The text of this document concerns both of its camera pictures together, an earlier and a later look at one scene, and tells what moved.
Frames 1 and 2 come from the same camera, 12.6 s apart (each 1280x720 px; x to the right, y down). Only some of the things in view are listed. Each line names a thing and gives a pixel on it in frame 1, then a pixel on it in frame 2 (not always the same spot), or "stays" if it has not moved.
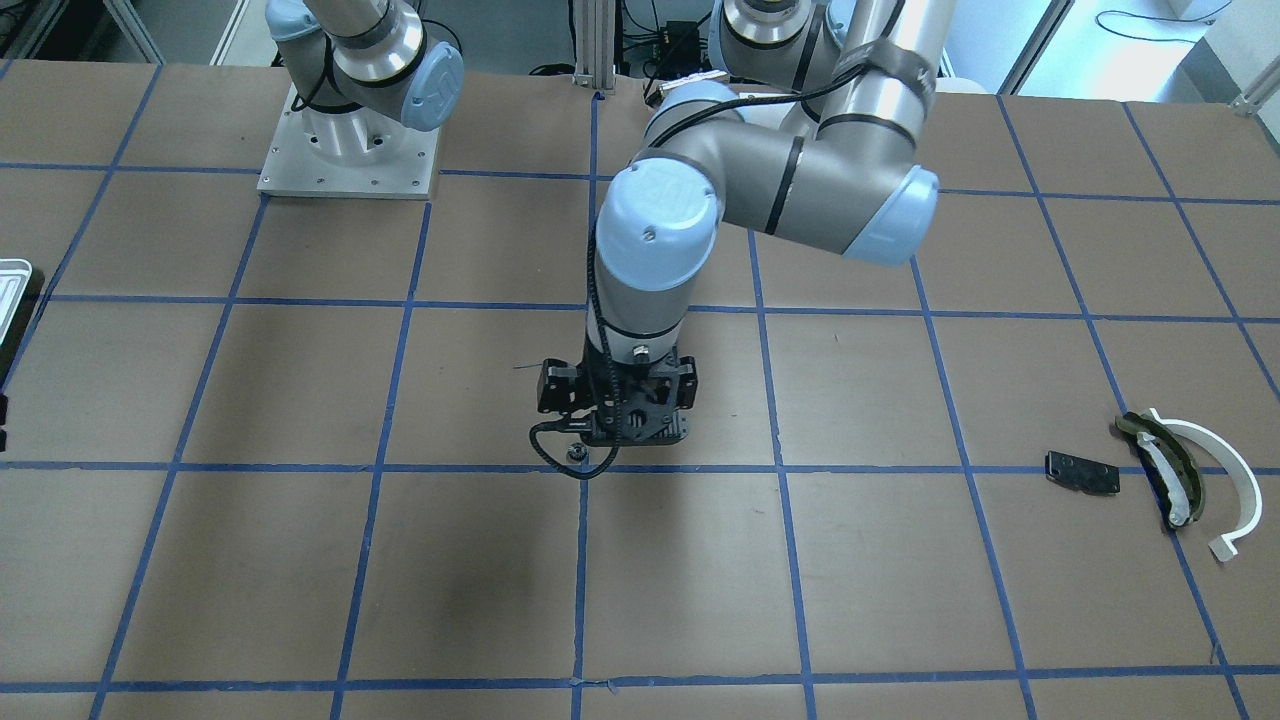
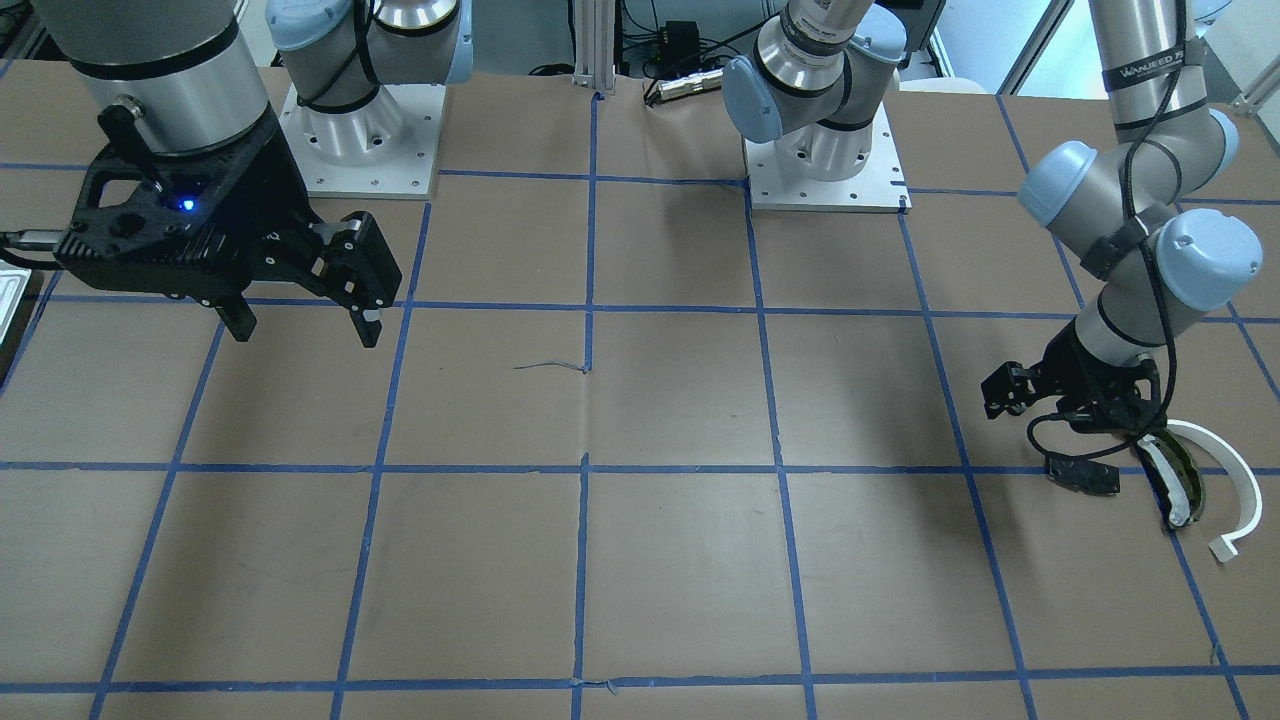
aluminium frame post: x=595 y=44 stays
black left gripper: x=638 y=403 → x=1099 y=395
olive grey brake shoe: x=1177 y=480 stays
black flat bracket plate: x=1087 y=475 stays
